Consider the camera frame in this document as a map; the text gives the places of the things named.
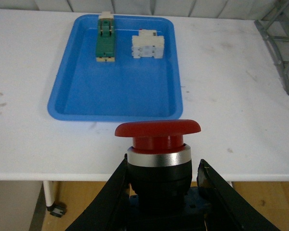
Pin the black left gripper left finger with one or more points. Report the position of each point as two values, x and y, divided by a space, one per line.
108 210

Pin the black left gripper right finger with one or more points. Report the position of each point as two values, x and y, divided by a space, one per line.
229 211

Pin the white table leg with caster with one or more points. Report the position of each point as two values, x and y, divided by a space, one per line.
52 207

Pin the grey metal rack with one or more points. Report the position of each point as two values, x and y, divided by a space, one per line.
274 32

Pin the white curtain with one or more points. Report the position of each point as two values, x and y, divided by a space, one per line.
223 9

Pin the white circuit breaker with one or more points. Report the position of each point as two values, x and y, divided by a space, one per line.
147 44

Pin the blue plastic tray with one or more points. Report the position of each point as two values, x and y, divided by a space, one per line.
125 90

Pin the red emergency stop button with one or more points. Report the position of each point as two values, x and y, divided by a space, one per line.
159 168

